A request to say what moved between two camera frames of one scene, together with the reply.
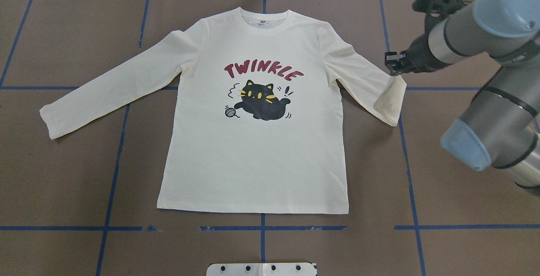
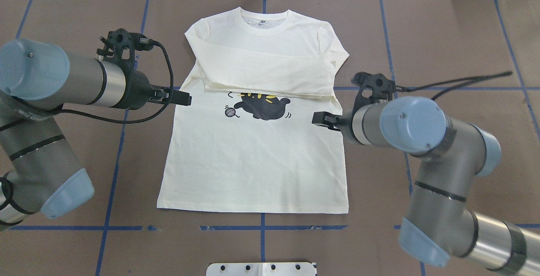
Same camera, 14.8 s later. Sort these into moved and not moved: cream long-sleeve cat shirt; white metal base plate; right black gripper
Moved: right black gripper; cream long-sleeve cat shirt
Not moved: white metal base plate
